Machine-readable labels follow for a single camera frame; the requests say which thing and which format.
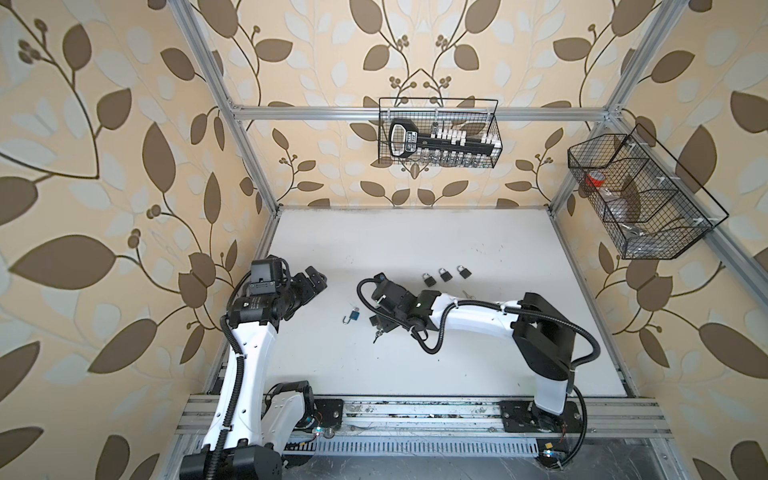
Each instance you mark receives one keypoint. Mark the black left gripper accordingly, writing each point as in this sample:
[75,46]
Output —
[308,290]

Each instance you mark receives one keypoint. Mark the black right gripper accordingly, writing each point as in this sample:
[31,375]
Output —
[385,323]

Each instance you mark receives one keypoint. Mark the medium black padlock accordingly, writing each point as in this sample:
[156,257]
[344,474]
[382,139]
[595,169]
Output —
[428,280]

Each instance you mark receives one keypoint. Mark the small black padlock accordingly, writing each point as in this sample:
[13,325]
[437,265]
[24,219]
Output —
[445,275]

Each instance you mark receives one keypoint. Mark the smallest black padlock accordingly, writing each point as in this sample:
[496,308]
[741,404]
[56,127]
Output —
[463,271]

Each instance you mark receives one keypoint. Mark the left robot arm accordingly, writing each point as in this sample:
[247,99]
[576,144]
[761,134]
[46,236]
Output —
[252,423]

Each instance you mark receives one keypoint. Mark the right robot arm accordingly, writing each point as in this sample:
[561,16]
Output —
[546,342]

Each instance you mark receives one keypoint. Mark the blue padlock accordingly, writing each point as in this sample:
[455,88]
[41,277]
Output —
[352,316]

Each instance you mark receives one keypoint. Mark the black socket holder tool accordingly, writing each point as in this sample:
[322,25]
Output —
[404,139]

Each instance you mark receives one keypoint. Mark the red item in basket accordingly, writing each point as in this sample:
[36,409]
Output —
[595,179]

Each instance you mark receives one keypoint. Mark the black wire basket back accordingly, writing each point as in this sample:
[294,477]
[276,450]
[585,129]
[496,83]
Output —
[473,115]

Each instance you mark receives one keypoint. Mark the black wire basket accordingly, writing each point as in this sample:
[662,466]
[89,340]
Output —
[473,115]
[652,204]

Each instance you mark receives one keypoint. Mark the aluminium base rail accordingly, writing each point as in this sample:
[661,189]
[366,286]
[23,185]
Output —
[494,427]

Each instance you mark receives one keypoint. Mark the black wire basket right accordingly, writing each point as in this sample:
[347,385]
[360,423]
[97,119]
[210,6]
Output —
[652,204]

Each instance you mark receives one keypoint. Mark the aluminium frame corner post left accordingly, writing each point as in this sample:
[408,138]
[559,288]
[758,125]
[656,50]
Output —
[184,16]

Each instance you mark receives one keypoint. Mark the aluminium frame corner post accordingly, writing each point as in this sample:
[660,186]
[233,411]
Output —
[611,43]
[184,16]

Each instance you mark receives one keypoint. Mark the aluminium frame corner post right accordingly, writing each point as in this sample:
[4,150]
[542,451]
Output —
[611,43]

